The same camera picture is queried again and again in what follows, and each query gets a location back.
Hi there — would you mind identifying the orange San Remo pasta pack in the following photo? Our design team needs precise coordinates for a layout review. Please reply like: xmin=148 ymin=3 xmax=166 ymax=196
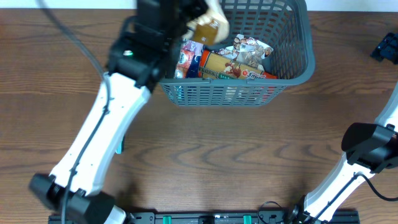
xmin=198 ymin=50 xmax=277 ymax=80

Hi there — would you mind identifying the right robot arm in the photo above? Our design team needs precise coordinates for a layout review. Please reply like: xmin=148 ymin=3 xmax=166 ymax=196
xmin=286 ymin=91 xmax=397 ymax=223

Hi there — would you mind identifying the teal snack bar wrapper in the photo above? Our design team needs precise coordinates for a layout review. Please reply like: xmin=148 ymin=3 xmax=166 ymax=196
xmin=115 ymin=137 xmax=125 ymax=154

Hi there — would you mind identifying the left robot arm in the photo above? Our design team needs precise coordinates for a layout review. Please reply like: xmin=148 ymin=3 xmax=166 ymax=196
xmin=29 ymin=0 xmax=210 ymax=223

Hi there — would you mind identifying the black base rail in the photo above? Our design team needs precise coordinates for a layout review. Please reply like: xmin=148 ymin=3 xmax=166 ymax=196
xmin=48 ymin=209 xmax=361 ymax=224

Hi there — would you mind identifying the white brown snack bag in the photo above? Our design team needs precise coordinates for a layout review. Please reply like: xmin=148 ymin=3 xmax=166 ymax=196
xmin=215 ymin=34 xmax=274 ymax=71

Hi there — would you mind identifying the Kleenex tissue multipack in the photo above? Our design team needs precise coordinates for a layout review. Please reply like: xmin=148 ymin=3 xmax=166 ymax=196
xmin=174 ymin=39 xmax=204 ymax=79

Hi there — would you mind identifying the beige snack bag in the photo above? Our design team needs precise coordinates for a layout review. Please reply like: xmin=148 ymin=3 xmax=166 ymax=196
xmin=182 ymin=0 xmax=229 ymax=45

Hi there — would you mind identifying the grey plastic basket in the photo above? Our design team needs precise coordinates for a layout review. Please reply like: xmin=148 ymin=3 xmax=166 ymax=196
xmin=160 ymin=0 xmax=315 ymax=106

